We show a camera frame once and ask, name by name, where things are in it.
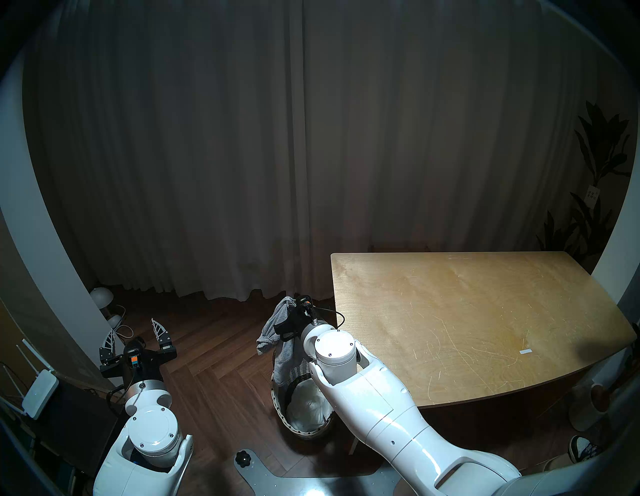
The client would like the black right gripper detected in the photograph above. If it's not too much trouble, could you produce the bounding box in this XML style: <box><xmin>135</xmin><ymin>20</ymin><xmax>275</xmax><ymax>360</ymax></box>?
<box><xmin>273</xmin><ymin>295</ymin><xmax>318</xmax><ymax>341</ymax></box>

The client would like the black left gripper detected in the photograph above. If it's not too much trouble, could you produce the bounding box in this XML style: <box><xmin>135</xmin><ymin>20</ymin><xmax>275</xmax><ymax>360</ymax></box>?
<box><xmin>99</xmin><ymin>318</ymin><xmax>178</xmax><ymax>383</ymax></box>

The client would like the grey garment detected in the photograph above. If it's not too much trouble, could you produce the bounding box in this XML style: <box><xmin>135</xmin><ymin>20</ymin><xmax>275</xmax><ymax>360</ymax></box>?
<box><xmin>256</xmin><ymin>296</ymin><xmax>308</xmax><ymax>388</ymax></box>

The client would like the white garment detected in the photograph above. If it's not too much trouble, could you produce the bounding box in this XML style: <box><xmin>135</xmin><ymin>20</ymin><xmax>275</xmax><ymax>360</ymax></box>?
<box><xmin>287</xmin><ymin>382</ymin><xmax>333</xmax><ymax>431</ymax></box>

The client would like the woven wicker laundry hamper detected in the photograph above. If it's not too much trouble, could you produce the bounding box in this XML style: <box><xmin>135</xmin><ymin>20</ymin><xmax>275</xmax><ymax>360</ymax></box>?
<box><xmin>270</xmin><ymin>345</ymin><xmax>336</xmax><ymax>440</ymax></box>

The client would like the white mushroom lamp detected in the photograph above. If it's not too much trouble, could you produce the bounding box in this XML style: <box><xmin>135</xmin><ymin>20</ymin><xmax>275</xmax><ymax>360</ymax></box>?
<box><xmin>90</xmin><ymin>286</ymin><xmax>123</xmax><ymax>329</ymax></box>

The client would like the dark low cabinet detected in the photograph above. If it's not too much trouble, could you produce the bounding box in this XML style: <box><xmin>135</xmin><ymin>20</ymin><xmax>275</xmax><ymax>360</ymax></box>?
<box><xmin>30</xmin><ymin>382</ymin><xmax>121</xmax><ymax>476</ymax></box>

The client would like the white wifi router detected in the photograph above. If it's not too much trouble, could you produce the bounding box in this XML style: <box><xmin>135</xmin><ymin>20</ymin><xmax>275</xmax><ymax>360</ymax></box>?
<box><xmin>0</xmin><ymin>339</ymin><xmax>60</xmax><ymax>421</ymax></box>

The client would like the long pleated curtain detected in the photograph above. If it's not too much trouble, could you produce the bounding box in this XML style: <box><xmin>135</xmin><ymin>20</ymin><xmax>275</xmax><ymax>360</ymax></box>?
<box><xmin>22</xmin><ymin>0</ymin><xmax>631</xmax><ymax>304</ymax></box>

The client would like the light wooden table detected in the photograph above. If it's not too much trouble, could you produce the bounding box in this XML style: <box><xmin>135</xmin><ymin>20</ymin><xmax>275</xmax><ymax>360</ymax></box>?
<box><xmin>330</xmin><ymin>251</ymin><xmax>638</xmax><ymax>455</ymax></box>

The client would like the white cylindrical plant pot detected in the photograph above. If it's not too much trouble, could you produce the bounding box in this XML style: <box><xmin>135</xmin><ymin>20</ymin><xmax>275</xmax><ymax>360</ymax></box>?
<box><xmin>570</xmin><ymin>382</ymin><xmax>612</xmax><ymax>433</ymax></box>

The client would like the black white sneaker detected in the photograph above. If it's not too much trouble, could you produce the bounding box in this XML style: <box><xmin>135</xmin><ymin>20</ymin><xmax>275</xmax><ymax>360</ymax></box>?
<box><xmin>569</xmin><ymin>435</ymin><xmax>601</xmax><ymax>463</ymax></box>

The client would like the tall leafy houseplant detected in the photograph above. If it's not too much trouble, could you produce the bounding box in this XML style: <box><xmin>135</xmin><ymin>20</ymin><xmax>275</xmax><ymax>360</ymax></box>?
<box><xmin>537</xmin><ymin>100</ymin><xmax>632</xmax><ymax>261</ymax></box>

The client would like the white floor cable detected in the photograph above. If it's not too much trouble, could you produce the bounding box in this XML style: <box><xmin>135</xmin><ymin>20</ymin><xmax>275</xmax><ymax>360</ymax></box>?
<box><xmin>115</xmin><ymin>307</ymin><xmax>136</xmax><ymax>343</ymax></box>

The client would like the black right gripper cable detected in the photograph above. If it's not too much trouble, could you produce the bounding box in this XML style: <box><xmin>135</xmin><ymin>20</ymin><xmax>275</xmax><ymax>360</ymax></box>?
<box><xmin>312</xmin><ymin>307</ymin><xmax>346</xmax><ymax>331</ymax></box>

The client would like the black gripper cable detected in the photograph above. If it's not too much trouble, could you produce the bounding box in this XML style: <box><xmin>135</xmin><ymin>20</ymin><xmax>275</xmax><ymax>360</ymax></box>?
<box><xmin>106</xmin><ymin>370</ymin><xmax>136</xmax><ymax>405</ymax></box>
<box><xmin>312</xmin><ymin>307</ymin><xmax>346</xmax><ymax>331</ymax></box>

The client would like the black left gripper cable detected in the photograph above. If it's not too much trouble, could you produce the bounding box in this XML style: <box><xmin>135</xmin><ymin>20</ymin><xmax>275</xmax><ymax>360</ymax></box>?
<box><xmin>106</xmin><ymin>370</ymin><xmax>136</xmax><ymax>405</ymax></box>

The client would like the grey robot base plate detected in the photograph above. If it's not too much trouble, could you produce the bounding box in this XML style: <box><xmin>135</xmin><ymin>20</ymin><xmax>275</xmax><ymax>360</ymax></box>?
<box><xmin>235</xmin><ymin>450</ymin><xmax>401</xmax><ymax>496</ymax></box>

